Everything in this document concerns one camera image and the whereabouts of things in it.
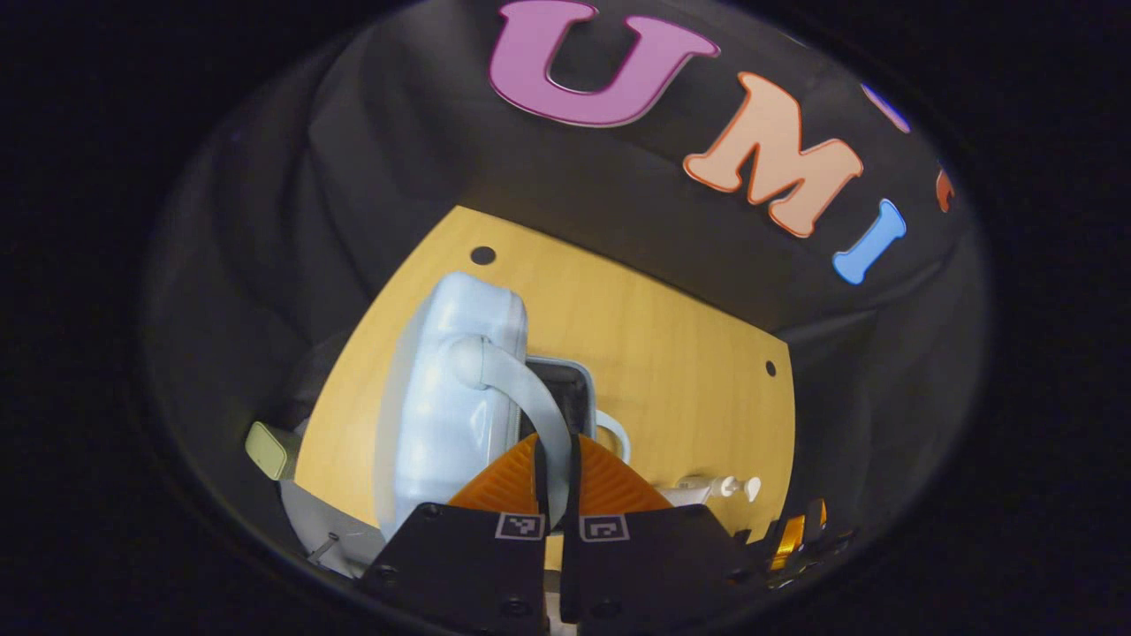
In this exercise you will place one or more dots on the white pump bottle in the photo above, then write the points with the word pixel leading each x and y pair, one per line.
pixel 698 491

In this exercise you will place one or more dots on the light blue suitcase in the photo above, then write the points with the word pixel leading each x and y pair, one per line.
pixel 442 415

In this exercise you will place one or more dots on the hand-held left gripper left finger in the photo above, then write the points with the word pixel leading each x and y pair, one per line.
pixel 540 490

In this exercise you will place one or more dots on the beige rounded block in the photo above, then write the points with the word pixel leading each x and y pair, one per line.
pixel 269 450

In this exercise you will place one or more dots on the black backdrop cloth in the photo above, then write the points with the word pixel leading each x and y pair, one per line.
pixel 353 132

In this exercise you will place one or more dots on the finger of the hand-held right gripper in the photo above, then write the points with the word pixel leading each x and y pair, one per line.
pixel 795 530

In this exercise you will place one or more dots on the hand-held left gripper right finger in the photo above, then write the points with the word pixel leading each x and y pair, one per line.
pixel 573 486

